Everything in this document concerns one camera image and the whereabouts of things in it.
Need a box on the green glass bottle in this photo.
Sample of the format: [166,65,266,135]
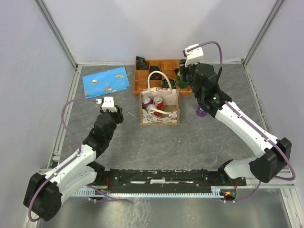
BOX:
[174,68,189,89]

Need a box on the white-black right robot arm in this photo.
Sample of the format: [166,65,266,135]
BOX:
[179,59,295,186]

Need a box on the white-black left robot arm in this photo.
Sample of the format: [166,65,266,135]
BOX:
[23,105,124,222]

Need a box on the burlap canvas tote bag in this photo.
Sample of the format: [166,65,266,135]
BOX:
[140,71,180,125]

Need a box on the blue-green rolled sock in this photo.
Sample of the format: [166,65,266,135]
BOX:
[161,78,176,89]

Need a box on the black orange rolled sock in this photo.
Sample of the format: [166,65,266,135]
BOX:
[149,65,162,80]

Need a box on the blue space-print cloth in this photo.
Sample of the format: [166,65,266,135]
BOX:
[82,67,130,99]

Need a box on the wooden compartment tray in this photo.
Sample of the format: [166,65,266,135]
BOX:
[133,59,192,96]

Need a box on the dark patterned rolled sock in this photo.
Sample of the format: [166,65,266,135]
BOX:
[136,56,149,70]

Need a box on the red cola can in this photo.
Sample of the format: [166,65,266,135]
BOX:
[153,95,164,111]

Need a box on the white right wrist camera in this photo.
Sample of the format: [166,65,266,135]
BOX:
[183,44,204,67]

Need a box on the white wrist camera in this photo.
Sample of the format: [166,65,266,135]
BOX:
[101,96,117,113]
[183,44,204,67]

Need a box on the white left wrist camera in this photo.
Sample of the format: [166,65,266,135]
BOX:
[101,96,117,113]

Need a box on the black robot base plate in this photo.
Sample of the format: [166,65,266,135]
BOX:
[91,169,247,193]

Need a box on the white slotted cable duct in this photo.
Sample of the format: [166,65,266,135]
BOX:
[72,187,228,199]

